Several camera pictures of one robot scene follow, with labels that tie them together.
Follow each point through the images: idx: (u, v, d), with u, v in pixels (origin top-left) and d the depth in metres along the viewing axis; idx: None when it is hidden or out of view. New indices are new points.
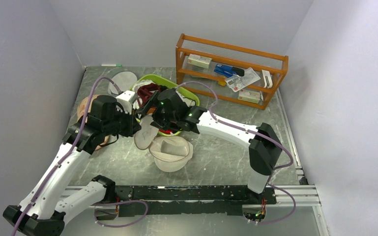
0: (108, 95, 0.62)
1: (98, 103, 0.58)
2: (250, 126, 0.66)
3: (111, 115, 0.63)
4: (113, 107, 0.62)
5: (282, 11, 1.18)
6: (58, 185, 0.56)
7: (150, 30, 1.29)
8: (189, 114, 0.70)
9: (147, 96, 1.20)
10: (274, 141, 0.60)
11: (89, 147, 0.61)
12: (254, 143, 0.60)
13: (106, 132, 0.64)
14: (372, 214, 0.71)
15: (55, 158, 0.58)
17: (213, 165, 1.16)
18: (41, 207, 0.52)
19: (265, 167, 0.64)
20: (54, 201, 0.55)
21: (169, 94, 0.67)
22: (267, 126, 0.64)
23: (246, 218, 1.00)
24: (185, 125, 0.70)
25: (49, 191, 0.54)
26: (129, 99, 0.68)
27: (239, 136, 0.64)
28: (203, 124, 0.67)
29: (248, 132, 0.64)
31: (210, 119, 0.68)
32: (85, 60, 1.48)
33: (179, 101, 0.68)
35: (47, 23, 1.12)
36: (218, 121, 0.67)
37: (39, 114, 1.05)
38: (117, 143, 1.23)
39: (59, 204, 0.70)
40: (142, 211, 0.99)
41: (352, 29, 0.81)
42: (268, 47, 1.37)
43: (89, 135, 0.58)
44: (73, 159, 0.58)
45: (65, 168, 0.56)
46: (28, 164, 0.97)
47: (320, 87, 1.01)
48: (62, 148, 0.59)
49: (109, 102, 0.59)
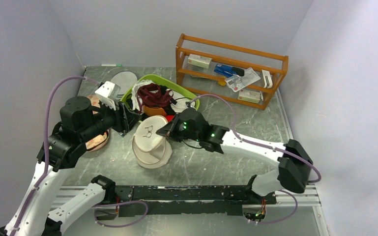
0: (77, 99, 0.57)
1: (65, 111, 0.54)
2: (277, 143, 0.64)
3: (88, 121, 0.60)
4: (87, 112, 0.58)
5: (282, 11, 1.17)
6: (40, 206, 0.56)
7: (149, 30, 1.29)
8: (212, 135, 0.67)
9: (147, 96, 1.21)
10: (305, 161, 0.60)
11: (68, 163, 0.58)
12: (284, 163, 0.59)
13: (88, 138, 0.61)
14: (372, 213, 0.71)
15: (33, 179, 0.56)
17: (213, 165, 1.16)
18: (26, 231, 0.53)
19: (296, 186, 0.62)
20: (39, 222, 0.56)
21: (193, 114, 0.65)
22: (294, 143, 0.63)
23: (246, 218, 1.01)
24: (208, 145, 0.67)
25: (32, 214, 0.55)
26: (108, 95, 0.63)
27: (266, 155, 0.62)
28: (226, 144, 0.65)
29: (276, 150, 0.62)
31: (234, 137, 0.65)
32: (85, 60, 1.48)
33: (202, 120, 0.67)
35: (46, 23, 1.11)
36: (243, 140, 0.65)
37: (39, 115, 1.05)
38: (116, 144, 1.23)
39: (56, 212, 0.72)
40: (142, 211, 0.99)
41: (352, 28, 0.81)
42: (268, 47, 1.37)
43: (66, 149, 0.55)
44: (51, 180, 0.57)
45: (43, 191, 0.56)
46: (29, 165, 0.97)
47: (321, 87, 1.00)
48: (38, 168, 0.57)
49: (80, 109, 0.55)
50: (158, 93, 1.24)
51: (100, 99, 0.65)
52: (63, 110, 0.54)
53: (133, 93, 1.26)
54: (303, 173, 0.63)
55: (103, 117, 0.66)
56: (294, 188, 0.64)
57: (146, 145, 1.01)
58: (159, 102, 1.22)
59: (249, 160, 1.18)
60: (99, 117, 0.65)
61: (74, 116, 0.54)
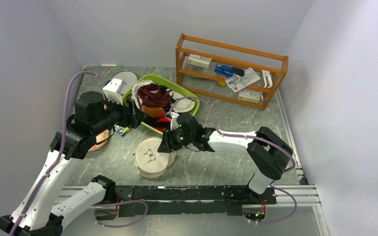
0: (90, 93, 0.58)
1: (80, 104, 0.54)
2: (249, 133, 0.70)
3: (99, 115, 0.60)
4: (100, 106, 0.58)
5: (281, 12, 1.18)
6: (49, 193, 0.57)
7: (150, 30, 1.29)
8: (203, 135, 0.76)
9: (146, 96, 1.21)
10: (272, 144, 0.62)
11: (79, 153, 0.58)
12: (252, 146, 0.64)
13: (98, 132, 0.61)
14: (372, 213, 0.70)
15: (44, 167, 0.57)
17: (213, 165, 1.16)
18: (32, 219, 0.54)
19: (271, 170, 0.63)
20: (46, 210, 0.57)
21: (187, 117, 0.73)
22: (265, 129, 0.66)
23: (246, 218, 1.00)
24: (200, 145, 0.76)
25: (39, 202, 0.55)
26: (117, 90, 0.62)
27: (240, 143, 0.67)
28: (212, 140, 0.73)
29: (247, 138, 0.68)
31: (217, 134, 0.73)
32: (85, 60, 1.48)
33: (195, 123, 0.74)
35: (46, 23, 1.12)
36: (224, 134, 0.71)
37: (39, 114, 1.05)
38: (117, 144, 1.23)
39: (57, 207, 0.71)
40: (142, 211, 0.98)
41: (352, 28, 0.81)
42: (269, 47, 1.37)
43: (78, 140, 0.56)
44: (62, 168, 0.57)
45: (53, 178, 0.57)
46: (29, 164, 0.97)
47: (320, 87, 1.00)
48: (50, 156, 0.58)
49: (94, 102, 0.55)
50: (159, 93, 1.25)
51: (107, 96, 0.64)
52: (77, 103, 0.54)
53: (133, 93, 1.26)
54: (276, 158, 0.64)
55: (112, 111, 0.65)
56: (270, 173, 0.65)
57: (158, 166, 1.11)
58: (159, 102, 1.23)
59: (249, 160, 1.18)
60: (108, 112, 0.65)
61: (88, 108, 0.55)
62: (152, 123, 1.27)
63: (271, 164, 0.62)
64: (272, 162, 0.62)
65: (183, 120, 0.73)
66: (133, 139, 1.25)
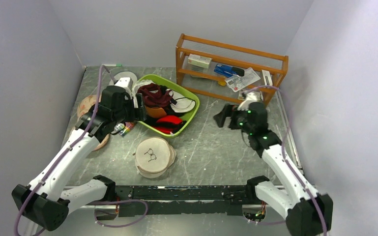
0: (115, 86, 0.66)
1: (106, 92, 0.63)
2: (312, 188, 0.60)
3: (120, 105, 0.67)
4: (122, 97, 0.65)
5: (282, 12, 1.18)
6: (69, 166, 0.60)
7: (149, 30, 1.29)
8: (264, 137, 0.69)
9: (147, 96, 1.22)
10: (321, 219, 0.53)
11: (99, 136, 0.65)
12: (304, 205, 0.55)
13: (117, 120, 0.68)
14: (373, 214, 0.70)
15: (67, 141, 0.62)
17: (213, 165, 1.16)
18: (50, 187, 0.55)
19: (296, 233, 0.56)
20: (62, 183, 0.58)
21: (260, 109, 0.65)
22: (329, 200, 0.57)
23: (246, 218, 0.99)
24: (253, 143, 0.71)
25: (60, 172, 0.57)
26: (127, 85, 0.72)
27: (293, 188, 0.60)
28: (269, 154, 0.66)
29: (305, 191, 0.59)
31: (279, 153, 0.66)
32: (85, 60, 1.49)
33: (265, 120, 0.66)
35: (46, 23, 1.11)
36: (285, 161, 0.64)
37: (39, 115, 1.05)
38: (116, 144, 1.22)
39: (64, 192, 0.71)
40: (142, 211, 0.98)
41: (352, 28, 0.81)
42: (269, 47, 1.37)
43: (100, 123, 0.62)
44: (85, 143, 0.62)
45: (76, 152, 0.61)
46: (28, 164, 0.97)
47: (320, 87, 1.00)
48: (73, 133, 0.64)
49: (118, 92, 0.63)
50: (159, 93, 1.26)
51: None
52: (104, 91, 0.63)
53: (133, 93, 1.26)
54: (312, 229, 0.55)
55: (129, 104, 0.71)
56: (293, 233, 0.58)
57: (159, 165, 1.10)
58: (159, 102, 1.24)
59: (249, 160, 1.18)
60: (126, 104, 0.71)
61: (112, 97, 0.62)
62: (152, 123, 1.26)
63: (303, 227, 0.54)
64: (306, 227, 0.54)
65: (255, 109, 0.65)
66: (133, 139, 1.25)
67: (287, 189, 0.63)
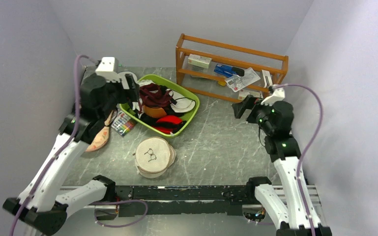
0: (93, 77, 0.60)
1: (84, 89, 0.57)
2: (316, 217, 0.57)
3: (104, 98, 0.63)
4: (102, 91, 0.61)
5: (282, 12, 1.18)
6: (57, 175, 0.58)
7: (149, 30, 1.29)
8: (283, 143, 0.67)
9: (147, 96, 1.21)
10: None
11: (87, 137, 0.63)
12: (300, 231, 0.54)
13: (103, 115, 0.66)
14: (373, 214, 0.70)
15: (52, 149, 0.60)
17: (213, 165, 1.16)
18: (40, 199, 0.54)
19: None
20: (52, 193, 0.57)
21: (286, 113, 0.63)
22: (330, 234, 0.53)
23: (246, 218, 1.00)
24: (270, 146, 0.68)
25: (48, 183, 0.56)
26: (113, 69, 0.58)
27: (296, 211, 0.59)
28: (283, 165, 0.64)
29: (307, 218, 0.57)
31: (293, 168, 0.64)
32: (85, 60, 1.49)
33: (287, 124, 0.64)
35: (46, 24, 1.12)
36: (298, 180, 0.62)
37: (39, 115, 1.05)
38: (116, 144, 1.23)
39: (62, 196, 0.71)
40: (142, 211, 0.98)
41: (352, 28, 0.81)
42: (269, 47, 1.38)
43: (86, 125, 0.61)
44: (70, 150, 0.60)
45: (62, 160, 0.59)
46: (28, 164, 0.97)
47: (320, 87, 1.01)
48: (58, 139, 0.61)
49: (97, 87, 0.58)
50: (158, 93, 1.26)
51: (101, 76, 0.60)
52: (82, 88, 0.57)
53: None
54: None
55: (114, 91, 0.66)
56: None
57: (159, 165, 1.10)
58: (159, 102, 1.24)
59: (249, 160, 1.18)
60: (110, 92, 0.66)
61: (92, 94, 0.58)
62: (152, 123, 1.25)
63: None
64: None
65: (279, 111, 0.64)
66: (133, 139, 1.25)
67: (288, 206, 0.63)
